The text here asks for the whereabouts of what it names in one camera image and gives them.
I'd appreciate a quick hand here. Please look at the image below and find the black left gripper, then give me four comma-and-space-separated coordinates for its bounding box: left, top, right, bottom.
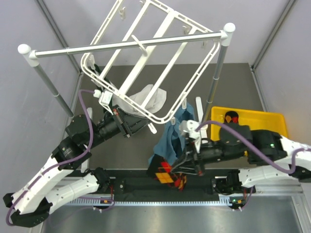
87, 104, 152, 148

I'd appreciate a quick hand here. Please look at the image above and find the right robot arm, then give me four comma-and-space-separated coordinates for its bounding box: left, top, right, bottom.
171, 120, 311, 195

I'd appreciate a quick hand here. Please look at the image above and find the white square clip hanger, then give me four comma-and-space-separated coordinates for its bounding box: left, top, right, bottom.
80, 0, 222, 133

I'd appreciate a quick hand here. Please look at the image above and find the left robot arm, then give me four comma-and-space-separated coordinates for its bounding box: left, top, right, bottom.
3, 105, 149, 228

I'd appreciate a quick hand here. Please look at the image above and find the white sock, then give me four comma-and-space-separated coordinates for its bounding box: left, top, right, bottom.
114, 83, 168, 117

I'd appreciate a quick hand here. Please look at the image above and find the teal blue sock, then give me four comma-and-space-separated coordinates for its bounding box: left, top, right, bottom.
148, 103, 195, 165

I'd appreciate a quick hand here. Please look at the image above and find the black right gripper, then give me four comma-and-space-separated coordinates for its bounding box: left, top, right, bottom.
171, 138, 245, 176

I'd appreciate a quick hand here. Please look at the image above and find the argyle sock red yellow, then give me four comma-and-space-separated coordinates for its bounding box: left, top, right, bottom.
146, 154, 187, 191

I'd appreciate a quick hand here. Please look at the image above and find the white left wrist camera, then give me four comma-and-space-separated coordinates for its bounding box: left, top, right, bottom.
93, 89, 113, 106

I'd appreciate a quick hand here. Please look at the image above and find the yellow plastic bin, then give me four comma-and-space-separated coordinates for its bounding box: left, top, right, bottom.
210, 106, 289, 156

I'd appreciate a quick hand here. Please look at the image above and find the white metal drying rack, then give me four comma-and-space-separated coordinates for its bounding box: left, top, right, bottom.
17, 22, 236, 136

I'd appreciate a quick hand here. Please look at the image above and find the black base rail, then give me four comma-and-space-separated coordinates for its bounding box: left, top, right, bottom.
58, 168, 256, 202

